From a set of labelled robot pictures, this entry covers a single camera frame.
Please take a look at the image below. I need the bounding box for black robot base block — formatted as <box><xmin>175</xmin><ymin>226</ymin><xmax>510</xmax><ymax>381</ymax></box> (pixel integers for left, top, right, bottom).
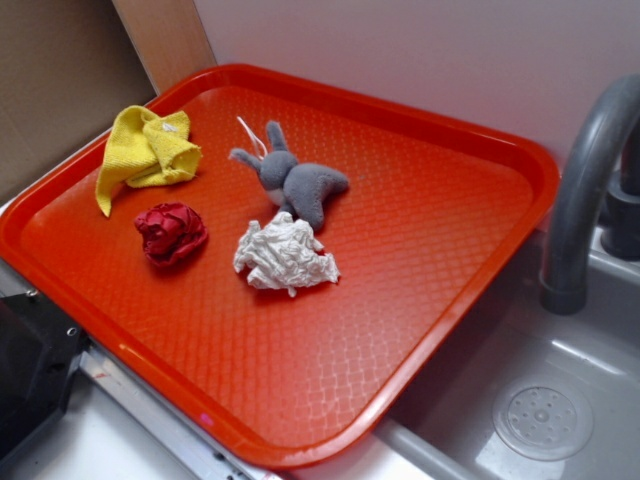
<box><xmin>1</xmin><ymin>290</ymin><xmax>88</xmax><ymax>466</ymax></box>

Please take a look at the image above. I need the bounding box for crumpled red paper ball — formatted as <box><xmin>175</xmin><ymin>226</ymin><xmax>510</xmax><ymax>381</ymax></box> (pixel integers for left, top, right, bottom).
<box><xmin>134</xmin><ymin>202</ymin><xmax>209</xmax><ymax>268</ymax></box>

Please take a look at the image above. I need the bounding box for grey curved faucet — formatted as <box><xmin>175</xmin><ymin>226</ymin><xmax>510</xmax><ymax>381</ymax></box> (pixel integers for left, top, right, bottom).
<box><xmin>540</xmin><ymin>73</ymin><xmax>639</xmax><ymax>315</ymax></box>

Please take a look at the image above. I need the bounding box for grey plush bunny toy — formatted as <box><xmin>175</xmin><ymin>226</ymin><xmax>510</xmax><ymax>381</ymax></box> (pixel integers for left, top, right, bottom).
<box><xmin>229</xmin><ymin>117</ymin><xmax>349</xmax><ymax>232</ymax></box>

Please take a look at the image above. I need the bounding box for wooden board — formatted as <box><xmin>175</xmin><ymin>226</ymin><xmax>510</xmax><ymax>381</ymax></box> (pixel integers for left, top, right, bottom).
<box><xmin>113</xmin><ymin>0</ymin><xmax>217</xmax><ymax>94</ymax></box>

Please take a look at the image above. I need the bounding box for cardboard panel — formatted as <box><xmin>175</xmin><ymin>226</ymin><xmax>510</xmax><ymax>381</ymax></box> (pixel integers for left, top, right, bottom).
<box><xmin>1</xmin><ymin>1</ymin><xmax>155</xmax><ymax>202</ymax></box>

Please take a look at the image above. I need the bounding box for crumpled white paper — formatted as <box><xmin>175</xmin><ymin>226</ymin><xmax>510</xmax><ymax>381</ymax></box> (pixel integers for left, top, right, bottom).
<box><xmin>233</xmin><ymin>212</ymin><xmax>341</xmax><ymax>298</ymax></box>

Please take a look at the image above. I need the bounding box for yellow cloth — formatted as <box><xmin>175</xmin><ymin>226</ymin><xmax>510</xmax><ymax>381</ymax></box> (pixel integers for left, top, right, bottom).
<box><xmin>95</xmin><ymin>105</ymin><xmax>202</xmax><ymax>217</ymax></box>

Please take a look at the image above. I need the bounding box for grey plastic sink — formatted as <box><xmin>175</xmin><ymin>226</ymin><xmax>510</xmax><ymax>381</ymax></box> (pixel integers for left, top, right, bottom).
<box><xmin>377</xmin><ymin>234</ymin><xmax>639</xmax><ymax>479</ymax></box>

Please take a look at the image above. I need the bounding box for red plastic tray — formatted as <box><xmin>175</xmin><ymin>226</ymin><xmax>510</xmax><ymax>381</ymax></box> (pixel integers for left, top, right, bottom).
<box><xmin>1</xmin><ymin>65</ymin><xmax>559</xmax><ymax>470</ymax></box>

